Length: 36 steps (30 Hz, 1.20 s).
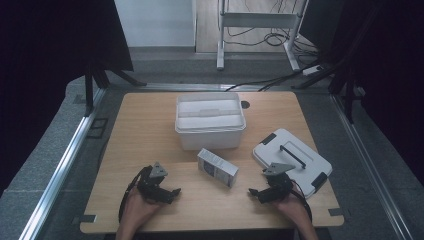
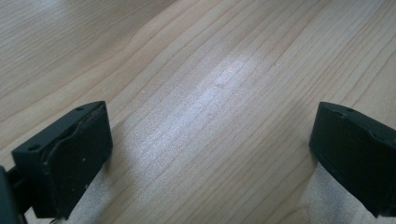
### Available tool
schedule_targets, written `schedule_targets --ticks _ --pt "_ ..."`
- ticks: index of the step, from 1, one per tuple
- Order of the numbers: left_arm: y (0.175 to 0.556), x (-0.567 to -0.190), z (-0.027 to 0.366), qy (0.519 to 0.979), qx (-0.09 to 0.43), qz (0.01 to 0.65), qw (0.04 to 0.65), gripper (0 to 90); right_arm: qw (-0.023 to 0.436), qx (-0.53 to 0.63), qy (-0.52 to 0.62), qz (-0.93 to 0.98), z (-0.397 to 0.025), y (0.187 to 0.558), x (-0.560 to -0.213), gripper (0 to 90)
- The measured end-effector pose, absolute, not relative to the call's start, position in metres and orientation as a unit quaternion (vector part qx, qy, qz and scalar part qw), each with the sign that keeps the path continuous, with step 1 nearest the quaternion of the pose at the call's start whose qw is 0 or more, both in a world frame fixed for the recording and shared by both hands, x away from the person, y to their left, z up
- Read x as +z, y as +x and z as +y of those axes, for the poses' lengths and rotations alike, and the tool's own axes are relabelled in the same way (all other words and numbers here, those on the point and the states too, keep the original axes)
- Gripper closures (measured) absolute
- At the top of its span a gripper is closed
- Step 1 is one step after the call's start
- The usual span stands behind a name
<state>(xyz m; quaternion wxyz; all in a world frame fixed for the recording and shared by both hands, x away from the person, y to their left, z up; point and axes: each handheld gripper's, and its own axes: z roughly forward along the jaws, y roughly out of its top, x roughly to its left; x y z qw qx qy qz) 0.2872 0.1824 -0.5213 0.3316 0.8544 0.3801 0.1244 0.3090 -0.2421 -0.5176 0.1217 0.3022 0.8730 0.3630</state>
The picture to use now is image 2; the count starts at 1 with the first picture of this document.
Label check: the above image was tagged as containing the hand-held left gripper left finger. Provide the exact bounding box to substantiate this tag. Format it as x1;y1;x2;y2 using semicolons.
11;100;114;220

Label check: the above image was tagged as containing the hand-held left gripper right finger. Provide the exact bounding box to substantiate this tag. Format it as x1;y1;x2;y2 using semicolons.
308;101;396;218

